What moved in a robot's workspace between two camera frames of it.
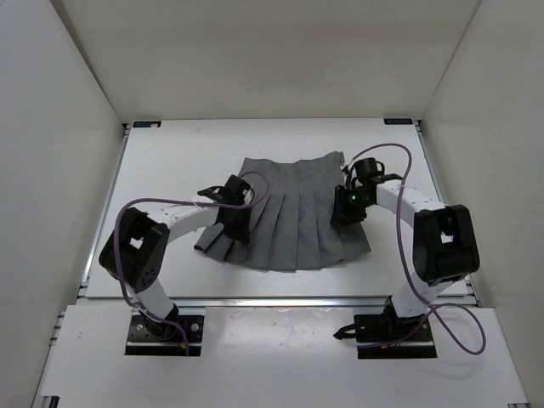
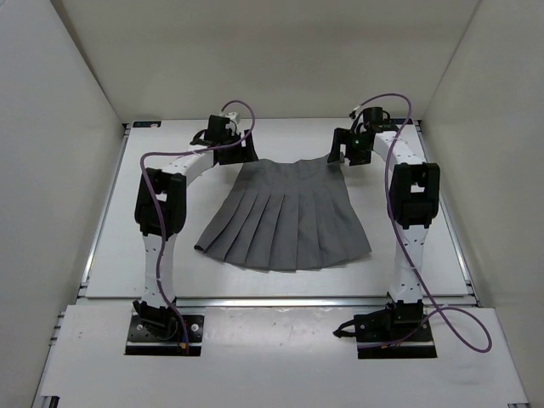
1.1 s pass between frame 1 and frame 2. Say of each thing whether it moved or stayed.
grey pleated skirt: stayed
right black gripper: moved
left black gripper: moved
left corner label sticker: stayed
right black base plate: stayed
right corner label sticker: stayed
